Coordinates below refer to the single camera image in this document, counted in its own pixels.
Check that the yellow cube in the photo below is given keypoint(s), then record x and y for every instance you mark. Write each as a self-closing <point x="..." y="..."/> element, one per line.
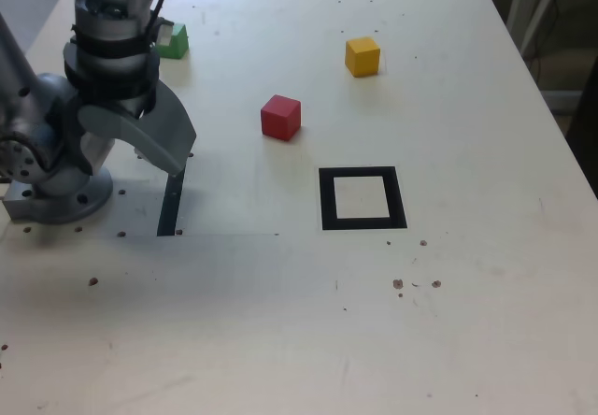
<point x="362" y="57"/>

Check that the black tape strip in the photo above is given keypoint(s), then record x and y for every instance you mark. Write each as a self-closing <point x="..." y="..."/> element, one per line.
<point x="169" y="209"/>

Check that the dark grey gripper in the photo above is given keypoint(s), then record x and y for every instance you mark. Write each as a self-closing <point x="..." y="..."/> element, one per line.
<point x="131" y="106"/>

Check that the white shelf board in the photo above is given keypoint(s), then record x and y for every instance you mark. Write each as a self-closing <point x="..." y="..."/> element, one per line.
<point x="563" y="102"/>

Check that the black tape square outline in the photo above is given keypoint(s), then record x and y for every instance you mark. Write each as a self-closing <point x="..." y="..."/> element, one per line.
<point x="327" y="200"/>

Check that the red cube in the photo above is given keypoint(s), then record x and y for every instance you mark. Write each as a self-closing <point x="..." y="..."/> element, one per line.
<point x="280" y="118"/>

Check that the white metal frame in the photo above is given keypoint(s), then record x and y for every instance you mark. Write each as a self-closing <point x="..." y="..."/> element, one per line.
<point x="521" y="8"/>

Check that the green cube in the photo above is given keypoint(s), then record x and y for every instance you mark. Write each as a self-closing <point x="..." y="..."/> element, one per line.
<point x="180" y="43"/>

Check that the small gripper camera box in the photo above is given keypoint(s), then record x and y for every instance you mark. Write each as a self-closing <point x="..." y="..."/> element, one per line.
<point x="164" y="34"/>

